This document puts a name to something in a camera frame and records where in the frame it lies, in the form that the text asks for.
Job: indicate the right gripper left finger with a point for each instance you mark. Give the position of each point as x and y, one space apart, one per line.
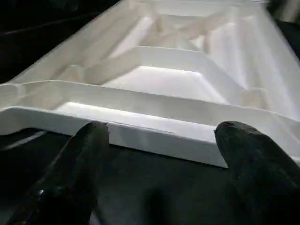
65 183

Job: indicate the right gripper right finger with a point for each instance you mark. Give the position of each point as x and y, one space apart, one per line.
262 178

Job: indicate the white plastic table top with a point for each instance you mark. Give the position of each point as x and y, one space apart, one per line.
164 70

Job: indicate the black work mat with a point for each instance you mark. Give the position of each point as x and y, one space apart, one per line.
178 192

